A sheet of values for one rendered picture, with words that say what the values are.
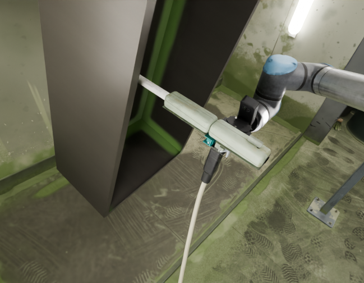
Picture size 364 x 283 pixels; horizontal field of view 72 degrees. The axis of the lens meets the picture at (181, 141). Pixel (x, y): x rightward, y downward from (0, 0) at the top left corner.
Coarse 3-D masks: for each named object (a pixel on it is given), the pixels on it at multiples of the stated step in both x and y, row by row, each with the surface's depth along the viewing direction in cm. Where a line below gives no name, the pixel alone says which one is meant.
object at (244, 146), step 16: (144, 80) 73; (160, 96) 71; (176, 96) 68; (176, 112) 68; (192, 112) 65; (208, 112) 65; (208, 128) 64; (224, 128) 62; (224, 144) 62; (240, 144) 59; (256, 144) 59; (208, 160) 70; (256, 160) 58; (208, 176) 73
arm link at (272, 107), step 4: (256, 96) 83; (256, 100) 82; (260, 100) 82; (264, 100) 81; (268, 100) 81; (280, 100) 82; (264, 104) 80; (268, 104) 81; (272, 104) 82; (276, 104) 82; (280, 104) 87; (268, 108) 80; (272, 108) 82; (276, 108) 84; (268, 112) 80; (272, 112) 82; (276, 112) 86; (272, 116) 84; (268, 120) 82
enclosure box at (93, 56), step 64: (64, 0) 59; (128, 0) 47; (192, 0) 104; (256, 0) 89; (64, 64) 72; (128, 64) 56; (192, 64) 119; (64, 128) 94; (128, 128) 155; (192, 128) 136; (128, 192) 129
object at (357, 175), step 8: (360, 168) 162; (352, 176) 168; (360, 176) 164; (344, 184) 174; (352, 184) 170; (336, 192) 182; (344, 192) 176; (328, 200) 189; (336, 200) 183; (328, 208) 190
